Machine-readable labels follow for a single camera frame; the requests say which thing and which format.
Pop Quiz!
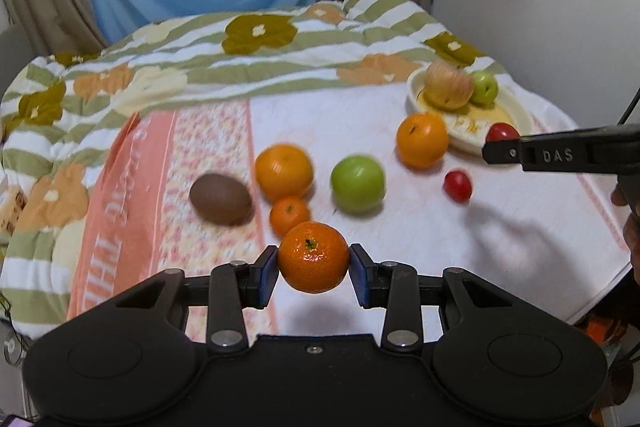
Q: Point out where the small mandarin orange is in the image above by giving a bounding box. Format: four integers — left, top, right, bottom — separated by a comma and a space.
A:
269, 196, 311, 237
278, 221, 349, 294

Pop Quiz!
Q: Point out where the brown kiwi fruit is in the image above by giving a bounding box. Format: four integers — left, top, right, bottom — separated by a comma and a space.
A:
189, 172, 254, 227

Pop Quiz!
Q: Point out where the large green apple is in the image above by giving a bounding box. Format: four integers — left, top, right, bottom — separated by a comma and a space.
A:
330, 155, 386, 215

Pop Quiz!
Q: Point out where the red cherry tomato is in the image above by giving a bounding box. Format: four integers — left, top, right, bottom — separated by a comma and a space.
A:
444, 170, 473, 202
485, 122, 521, 143

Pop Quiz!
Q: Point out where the large orange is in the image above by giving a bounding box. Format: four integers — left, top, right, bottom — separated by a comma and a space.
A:
255, 144, 314, 202
396, 112, 449, 170

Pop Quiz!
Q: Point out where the person's right hand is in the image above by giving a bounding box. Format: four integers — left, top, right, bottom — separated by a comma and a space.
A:
611, 185, 640, 284

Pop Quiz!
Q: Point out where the small green apple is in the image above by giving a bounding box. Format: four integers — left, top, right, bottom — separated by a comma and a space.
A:
471, 72, 499, 106

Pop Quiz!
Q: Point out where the cream ceramic fruit plate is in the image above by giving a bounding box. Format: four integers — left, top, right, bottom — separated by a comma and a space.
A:
407, 67, 533, 156

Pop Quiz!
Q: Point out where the red yellow apple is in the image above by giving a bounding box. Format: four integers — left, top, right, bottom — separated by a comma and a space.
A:
424, 61, 474, 110

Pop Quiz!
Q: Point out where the floral striped green comforter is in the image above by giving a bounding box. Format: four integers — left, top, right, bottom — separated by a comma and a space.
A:
1, 0, 501, 339

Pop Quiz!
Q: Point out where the grey bed headboard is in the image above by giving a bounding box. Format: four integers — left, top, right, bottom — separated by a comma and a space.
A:
0, 24, 36, 94

